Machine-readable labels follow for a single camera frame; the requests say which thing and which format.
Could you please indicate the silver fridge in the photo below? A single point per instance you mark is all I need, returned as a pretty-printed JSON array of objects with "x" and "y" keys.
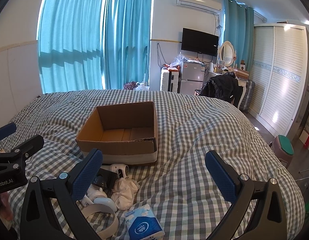
[{"x": 192, "y": 80}]

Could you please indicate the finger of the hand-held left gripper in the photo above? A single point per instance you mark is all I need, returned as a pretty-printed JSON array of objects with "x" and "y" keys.
[
  {"x": 29, "y": 143},
  {"x": 4, "y": 131}
]

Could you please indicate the white plastic bag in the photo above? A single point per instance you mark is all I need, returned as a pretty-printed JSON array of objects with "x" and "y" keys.
[{"x": 142, "y": 87}]

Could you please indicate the white air conditioner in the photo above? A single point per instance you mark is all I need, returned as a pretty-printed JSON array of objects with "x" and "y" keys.
[{"x": 198, "y": 2}]

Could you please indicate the white labelled packet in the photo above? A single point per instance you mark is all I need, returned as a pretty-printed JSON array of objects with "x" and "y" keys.
[{"x": 142, "y": 226}]

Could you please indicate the brown cardboard box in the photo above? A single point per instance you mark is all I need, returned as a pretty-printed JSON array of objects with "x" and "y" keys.
[{"x": 114, "y": 120}]

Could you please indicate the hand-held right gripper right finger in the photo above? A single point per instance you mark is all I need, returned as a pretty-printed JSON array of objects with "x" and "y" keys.
[{"x": 220, "y": 177}]

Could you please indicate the white oval mirror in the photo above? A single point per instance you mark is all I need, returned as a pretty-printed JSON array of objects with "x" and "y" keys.
[{"x": 227, "y": 52}]

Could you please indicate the white headband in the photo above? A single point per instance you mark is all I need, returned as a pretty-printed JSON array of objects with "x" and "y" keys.
[{"x": 114, "y": 226}]

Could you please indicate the light blue round case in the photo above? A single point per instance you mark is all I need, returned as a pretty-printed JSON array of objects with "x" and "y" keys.
[{"x": 104, "y": 202}]

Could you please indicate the brown wooden box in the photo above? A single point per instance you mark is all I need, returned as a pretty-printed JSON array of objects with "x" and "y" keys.
[{"x": 242, "y": 74}]

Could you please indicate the grey checked blanket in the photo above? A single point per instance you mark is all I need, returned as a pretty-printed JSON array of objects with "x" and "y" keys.
[{"x": 194, "y": 130}]

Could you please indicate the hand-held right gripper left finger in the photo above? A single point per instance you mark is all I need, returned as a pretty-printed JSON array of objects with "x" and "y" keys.
[{"x": 87, "y": 175}]

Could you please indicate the orange snack packet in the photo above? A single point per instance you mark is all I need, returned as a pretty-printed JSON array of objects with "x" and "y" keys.
[{"x": 170, "y": 67}]

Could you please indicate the narrow teal curtain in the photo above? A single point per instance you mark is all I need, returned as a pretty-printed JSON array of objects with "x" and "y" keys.
[{"x": 235, "y": 22}]

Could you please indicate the pink stool with green lid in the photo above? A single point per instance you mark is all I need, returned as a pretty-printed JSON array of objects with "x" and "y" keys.
[{"x": 284, "y": 146}]

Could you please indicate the dark floral bag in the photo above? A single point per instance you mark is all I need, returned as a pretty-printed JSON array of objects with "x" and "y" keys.
[{"x": 129, "y": 85}]

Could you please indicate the wide teal curtain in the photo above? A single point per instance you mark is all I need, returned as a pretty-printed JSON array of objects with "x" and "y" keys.
[{"x": 69, "y": 30}]

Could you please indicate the white cylindrical bottle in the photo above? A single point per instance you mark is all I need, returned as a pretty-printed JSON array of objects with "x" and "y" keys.
[{"x": 119, "y": 170}]

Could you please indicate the dark round bowl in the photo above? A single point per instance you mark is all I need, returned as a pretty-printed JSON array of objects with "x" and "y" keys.
[{"x": 105, "y": 177}]

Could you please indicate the grey suitcase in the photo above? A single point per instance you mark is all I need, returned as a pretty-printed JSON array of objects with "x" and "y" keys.
[{"x": 250, "y": 95}]

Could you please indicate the white tube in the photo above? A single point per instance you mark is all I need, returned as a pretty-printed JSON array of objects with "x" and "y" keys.
[{"x": 94, "y": 193}]

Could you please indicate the white cloth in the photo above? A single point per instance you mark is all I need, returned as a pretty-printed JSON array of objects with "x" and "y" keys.
[{"x": 124, "y": 192}]

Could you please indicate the black jacket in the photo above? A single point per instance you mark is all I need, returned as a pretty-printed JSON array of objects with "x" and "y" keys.
[{"x": 222, "y": 87}]

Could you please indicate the white slatted wardrobe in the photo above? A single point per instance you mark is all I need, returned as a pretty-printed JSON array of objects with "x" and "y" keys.
[{"x": 277, "y": 75}]

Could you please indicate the white suitcase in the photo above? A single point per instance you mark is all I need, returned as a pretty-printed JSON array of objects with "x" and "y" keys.
[{"x": 165, "y": 80}]

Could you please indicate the white dressing table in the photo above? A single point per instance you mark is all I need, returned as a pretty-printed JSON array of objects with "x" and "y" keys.
[{"x": 243, "y": 93}]

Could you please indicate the black wall television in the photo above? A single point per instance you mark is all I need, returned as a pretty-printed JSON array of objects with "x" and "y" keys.
[{"x": 199, "y": 41}]

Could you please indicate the clear plastic bag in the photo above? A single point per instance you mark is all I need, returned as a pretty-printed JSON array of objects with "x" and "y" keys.
[{"x": 178, "y": 60}]

